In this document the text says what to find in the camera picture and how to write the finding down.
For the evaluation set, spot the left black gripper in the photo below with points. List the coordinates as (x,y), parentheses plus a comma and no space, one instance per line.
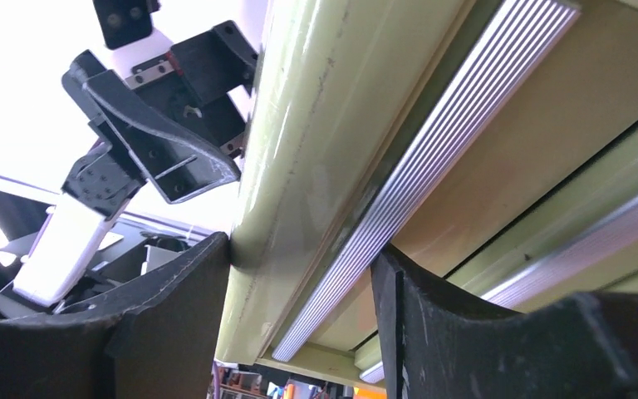
(173,120)

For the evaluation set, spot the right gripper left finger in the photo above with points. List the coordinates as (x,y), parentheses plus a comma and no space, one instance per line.
(152,337)

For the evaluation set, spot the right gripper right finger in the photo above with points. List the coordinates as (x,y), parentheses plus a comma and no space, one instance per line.
(439,341)

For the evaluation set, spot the green drawer cabinet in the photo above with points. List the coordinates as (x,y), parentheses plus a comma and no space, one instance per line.
(494,143)

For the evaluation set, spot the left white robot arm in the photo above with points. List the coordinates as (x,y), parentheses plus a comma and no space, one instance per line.
(86,212)

